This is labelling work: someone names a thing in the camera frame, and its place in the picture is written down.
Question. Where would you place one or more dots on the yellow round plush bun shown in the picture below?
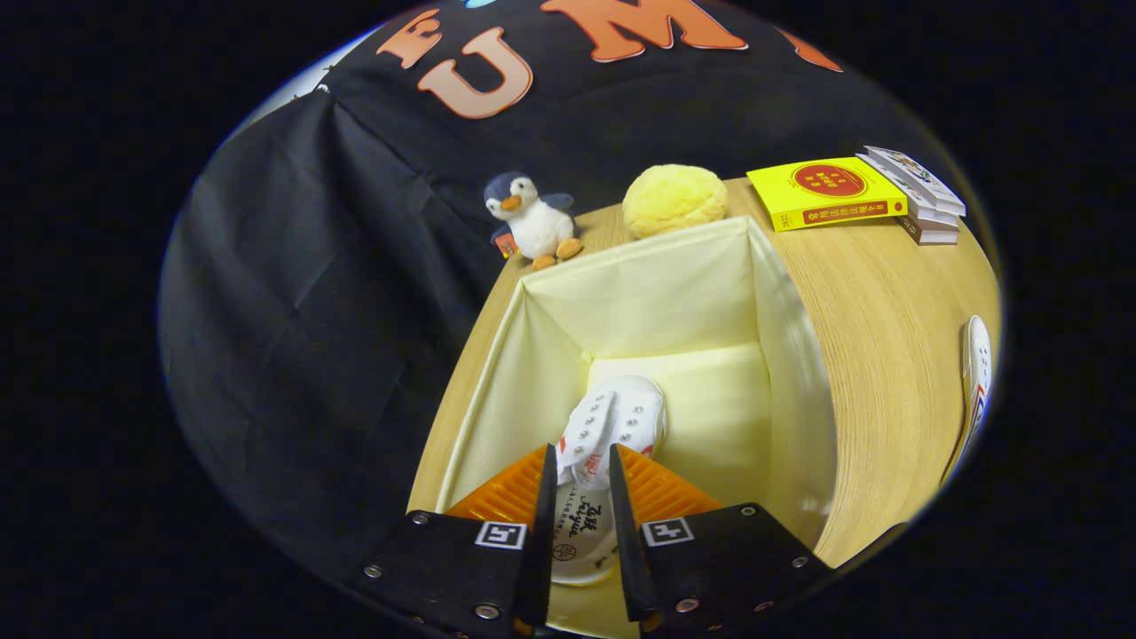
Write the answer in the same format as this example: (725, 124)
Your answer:
(674, 200)

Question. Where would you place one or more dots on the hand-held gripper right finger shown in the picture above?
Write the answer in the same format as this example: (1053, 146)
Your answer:
(626, 568)

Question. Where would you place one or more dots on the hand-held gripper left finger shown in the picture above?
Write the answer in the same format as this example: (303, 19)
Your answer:
(537, 568)

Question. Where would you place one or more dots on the yellow book red circle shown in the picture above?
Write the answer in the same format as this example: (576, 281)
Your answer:
(825, 191)

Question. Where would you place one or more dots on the penguin plush toy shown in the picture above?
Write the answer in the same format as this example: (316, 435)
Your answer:
(537, 226)

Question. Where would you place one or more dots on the cream fabric storage box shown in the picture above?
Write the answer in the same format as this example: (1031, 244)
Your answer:
(674, 293)

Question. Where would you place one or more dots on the black backdrop cloth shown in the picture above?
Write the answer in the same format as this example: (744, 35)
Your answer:
(311, 311)

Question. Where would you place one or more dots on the white canvas shoe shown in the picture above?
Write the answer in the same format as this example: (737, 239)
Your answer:
(621, 413)
(976, 364)

